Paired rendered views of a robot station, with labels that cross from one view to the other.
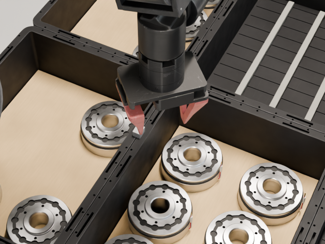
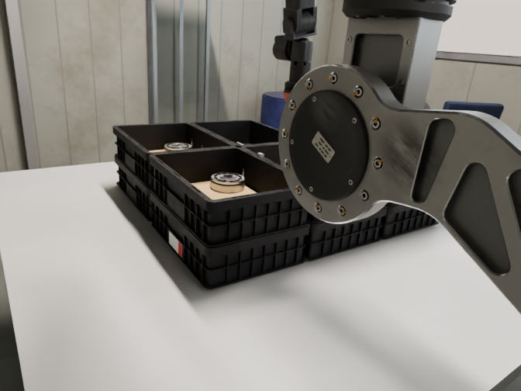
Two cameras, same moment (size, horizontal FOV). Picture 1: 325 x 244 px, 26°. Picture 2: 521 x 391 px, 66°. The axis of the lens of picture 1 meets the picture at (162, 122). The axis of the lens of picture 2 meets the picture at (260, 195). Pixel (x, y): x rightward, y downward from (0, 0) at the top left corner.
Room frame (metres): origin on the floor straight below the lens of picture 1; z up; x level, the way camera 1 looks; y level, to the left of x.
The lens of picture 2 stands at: (0.13, 1.05, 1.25)
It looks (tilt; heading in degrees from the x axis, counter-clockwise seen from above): 21 degrees down; 298
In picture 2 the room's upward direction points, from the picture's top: 5 degrees clockwise
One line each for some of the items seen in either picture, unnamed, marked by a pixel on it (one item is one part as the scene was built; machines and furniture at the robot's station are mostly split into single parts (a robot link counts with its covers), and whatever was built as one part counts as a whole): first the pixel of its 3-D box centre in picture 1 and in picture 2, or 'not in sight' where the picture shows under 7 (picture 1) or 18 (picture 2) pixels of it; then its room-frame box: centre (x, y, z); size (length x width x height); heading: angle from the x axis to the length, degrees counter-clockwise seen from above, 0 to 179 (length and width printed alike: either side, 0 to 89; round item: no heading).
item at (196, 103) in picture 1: (174, 100); not in sight; (0.61, -0.02, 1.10); 0.07 x 0.07 x 0.09; 18
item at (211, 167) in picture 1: (192, 157); not in sight; (0.70, -0.05, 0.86); 0.10 x 0.10 x 0.01
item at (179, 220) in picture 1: (159, 207); not in sight; (0.60, 0.00, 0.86); 0.10 x 0.10 x 0.01
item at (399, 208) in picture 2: not in sight; (370, 196); (0.43, -0.33, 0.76); 0.40 x 0.30 x 0.12; 153
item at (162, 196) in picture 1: (159, 205); not in sight; (0.60, 0.00, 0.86); 0.05 x 0.05 x 0.01
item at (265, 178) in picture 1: (271, 187); not in sight; (0.63, -0.18, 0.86); 0.05 x 0.05 x 0.01
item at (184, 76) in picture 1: (161, 66); (299, 74); (0.61, 0.00, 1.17); 0.10 x 0.07 x 0.07; 108
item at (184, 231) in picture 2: not in sight; (224, 226); (0.70, 0.20, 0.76); 0.40 x 0.30 x 0.12; 153
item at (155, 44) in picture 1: (164, 26); (300, 51); (0.61, 0.00, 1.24); 0.07 x 0.06 x 0.07; 155
